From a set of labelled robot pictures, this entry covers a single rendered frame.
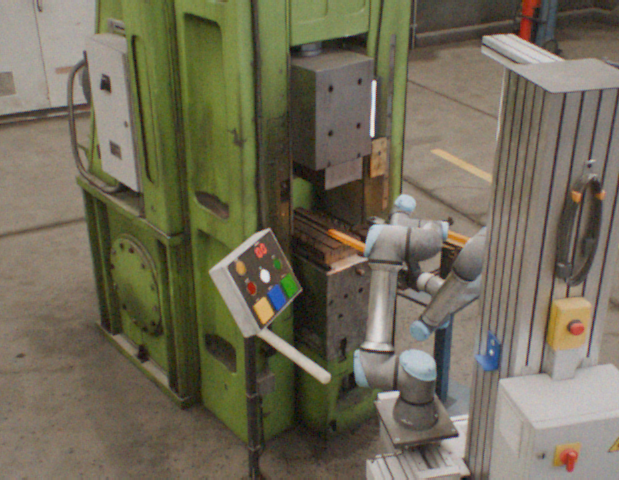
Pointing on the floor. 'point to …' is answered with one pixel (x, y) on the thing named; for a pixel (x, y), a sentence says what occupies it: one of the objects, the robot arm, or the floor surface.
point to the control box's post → (252, 404)
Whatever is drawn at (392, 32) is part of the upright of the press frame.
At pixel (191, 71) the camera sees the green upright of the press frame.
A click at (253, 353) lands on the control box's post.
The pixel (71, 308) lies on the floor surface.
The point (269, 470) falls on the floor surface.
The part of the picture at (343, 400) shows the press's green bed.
